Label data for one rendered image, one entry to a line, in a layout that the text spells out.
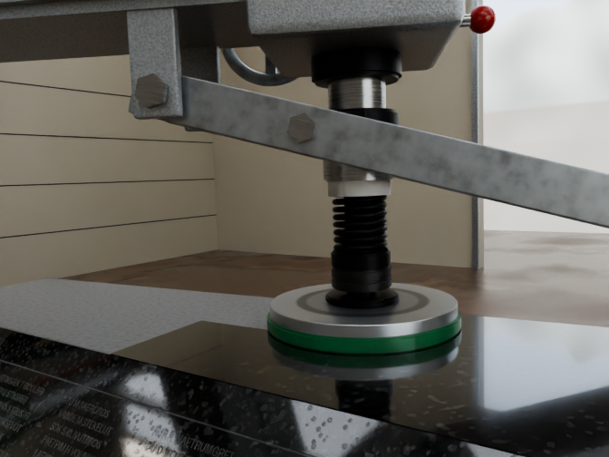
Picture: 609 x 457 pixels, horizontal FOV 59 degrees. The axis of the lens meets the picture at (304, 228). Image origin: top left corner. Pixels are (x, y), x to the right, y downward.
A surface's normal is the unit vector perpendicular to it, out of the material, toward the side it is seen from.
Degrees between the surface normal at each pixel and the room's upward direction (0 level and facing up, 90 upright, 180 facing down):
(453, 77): 90
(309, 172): 90
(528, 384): 0
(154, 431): 45
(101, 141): 90
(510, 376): 0
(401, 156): 90
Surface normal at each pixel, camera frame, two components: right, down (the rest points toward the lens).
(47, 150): 0.80, 0.03
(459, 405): -0.04, -0.99
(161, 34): -0.11, 0.10
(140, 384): -0.42, -0.63
